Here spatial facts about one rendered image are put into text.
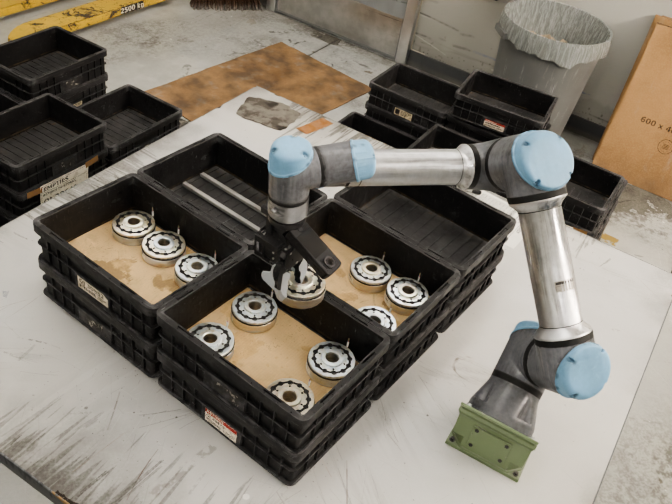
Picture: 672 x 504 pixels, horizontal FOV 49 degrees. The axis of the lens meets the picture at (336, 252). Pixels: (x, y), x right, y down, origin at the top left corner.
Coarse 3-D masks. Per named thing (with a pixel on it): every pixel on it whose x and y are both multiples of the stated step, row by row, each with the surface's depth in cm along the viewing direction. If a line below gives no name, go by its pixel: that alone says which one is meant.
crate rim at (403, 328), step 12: (324, 204) 188; (336, 204) 189; (360, 216) 186; (384, 228) 184; (396, 240) 182; (420, 252) 179; (444, 264) 177; (456, 276) 174; (444, 288) 170; (336, 300) 162; (432, 300) 166; (360, 312) 160; (420, 312) 163; (372, 324) 158; (408, 324) 159; (396, 336) 157
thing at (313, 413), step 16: (240, 256) 168; (256, 256) 169; (224, 272) 164; (192, 288) 158; (176, 304) 154; (336, 304) 161; (160, 320) 151; (176, 336) 150; (192, 336) 148; (384, 336) 156; (208, 352) 145; (384, 352) 155; (224, 368) 144; (368, 368) 151; (240, 384) 143; (256, 384) 141; (336, 384) 144; (352, 384) 148; (272, 400) 139; (320, 400) 140; (288, 416) 138; (304, 416) 137
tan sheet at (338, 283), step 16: (336, 240) 194; (336, 256) 189; (352, 256) 190; (336, 272) 184; (336, 288) 180; (352, 288) 180; (352, 304) 176; (368, 304) 177; (384, 304) 178; (400, 320) 174
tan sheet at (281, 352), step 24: (216, 312) 168; (240, 336) 163; (264, 336) 164; (288, 336) 165; (312, 336) 166; (240, 360) 158; (264, 360) 159; (288, 360) 160; (264, 384) 154; (312, 384) 156
